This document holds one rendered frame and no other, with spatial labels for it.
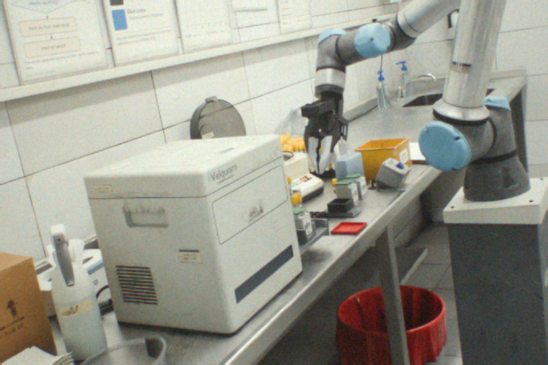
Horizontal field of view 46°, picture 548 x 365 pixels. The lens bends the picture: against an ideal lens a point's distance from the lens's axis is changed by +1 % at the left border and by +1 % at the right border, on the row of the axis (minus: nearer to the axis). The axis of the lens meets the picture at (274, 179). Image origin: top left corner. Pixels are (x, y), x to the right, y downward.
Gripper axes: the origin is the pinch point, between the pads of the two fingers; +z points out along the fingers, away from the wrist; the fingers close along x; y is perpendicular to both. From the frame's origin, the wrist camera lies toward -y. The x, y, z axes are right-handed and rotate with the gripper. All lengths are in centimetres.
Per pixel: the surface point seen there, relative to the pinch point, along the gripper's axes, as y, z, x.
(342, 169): 33.5, -8.8, 9.3
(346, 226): 12.9, 11.6, -2.4
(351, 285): 123, 18, 43
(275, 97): 73, -50, 60
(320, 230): -0.4, 14.9, -2.2
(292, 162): 28.6, -10.0, 23.5
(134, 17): -9, -44, 58
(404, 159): 52, -16, -2
